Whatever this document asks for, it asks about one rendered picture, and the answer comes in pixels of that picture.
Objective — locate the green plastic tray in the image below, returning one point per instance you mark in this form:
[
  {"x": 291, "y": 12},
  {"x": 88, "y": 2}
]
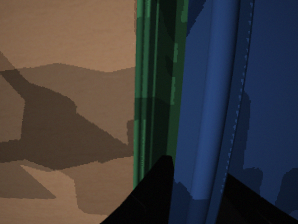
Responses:
[{"x": 160, "y": 53}]

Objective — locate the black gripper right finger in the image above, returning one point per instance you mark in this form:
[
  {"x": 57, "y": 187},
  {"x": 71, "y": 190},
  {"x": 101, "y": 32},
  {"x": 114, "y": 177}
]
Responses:
[{"x": 241, "y": 205}]

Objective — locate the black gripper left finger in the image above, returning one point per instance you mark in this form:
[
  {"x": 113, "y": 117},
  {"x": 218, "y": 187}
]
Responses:
[{"x": 149, "y": 203}]

